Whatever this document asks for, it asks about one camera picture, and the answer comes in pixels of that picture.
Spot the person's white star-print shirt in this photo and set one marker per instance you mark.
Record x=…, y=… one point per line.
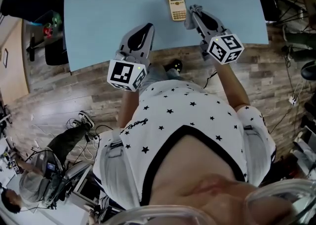
x=185, y=110

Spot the black equipment bag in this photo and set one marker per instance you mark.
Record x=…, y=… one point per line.
x=269, y=4

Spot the wooden desk with white legs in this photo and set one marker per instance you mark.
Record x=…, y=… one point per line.
x=14, y=75

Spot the black round stool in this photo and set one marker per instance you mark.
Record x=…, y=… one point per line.
x=309, y=70

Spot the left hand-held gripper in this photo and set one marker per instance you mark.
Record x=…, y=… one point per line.
x=121, y=72

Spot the person's clear eyeglasses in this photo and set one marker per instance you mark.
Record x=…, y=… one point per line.
x=284, y=185

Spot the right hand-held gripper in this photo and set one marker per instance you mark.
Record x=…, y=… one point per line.
x=227, y=48

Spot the black office chair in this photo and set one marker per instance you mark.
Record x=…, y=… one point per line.
x=24, y=1

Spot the black picture frame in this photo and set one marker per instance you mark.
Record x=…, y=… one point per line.
x=5, y=58

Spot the grey cloth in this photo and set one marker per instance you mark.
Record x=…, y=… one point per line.
x=190, y=22

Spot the person's black shoe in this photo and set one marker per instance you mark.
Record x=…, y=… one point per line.
x=174, y=65

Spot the green and red plastic toy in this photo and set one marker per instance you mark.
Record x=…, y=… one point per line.
x=48, y=31

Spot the person's head and chest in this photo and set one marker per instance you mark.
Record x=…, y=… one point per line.
x=192, y=164

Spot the person's left forearm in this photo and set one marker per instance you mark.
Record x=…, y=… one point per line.
x=128, y=107

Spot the beige calculator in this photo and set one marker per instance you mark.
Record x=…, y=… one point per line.
x=176, y=9

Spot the person's grey trousers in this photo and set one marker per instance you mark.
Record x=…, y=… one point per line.
x=155, y=75

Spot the white power strip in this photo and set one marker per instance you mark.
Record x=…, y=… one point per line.
x=293, y=101

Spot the person's right forearm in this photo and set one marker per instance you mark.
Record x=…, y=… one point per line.
x=233, y=85

